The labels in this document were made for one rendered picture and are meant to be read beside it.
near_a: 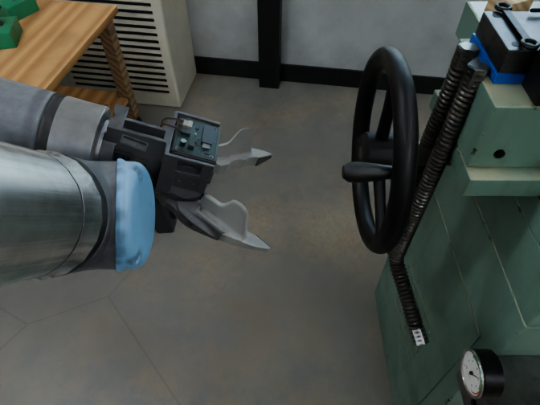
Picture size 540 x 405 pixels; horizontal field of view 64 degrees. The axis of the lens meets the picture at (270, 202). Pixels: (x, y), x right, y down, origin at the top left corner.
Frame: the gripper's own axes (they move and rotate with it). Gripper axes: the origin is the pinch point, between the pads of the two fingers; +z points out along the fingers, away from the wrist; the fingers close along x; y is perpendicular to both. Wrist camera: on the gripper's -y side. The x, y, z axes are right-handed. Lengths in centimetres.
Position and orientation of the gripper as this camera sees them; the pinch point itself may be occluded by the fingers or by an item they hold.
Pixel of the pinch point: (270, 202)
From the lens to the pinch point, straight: 54.0
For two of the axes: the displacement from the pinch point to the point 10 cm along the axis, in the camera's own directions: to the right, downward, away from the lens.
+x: 0.1, -7.7, 6.4
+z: 9.4, 2.3, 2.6
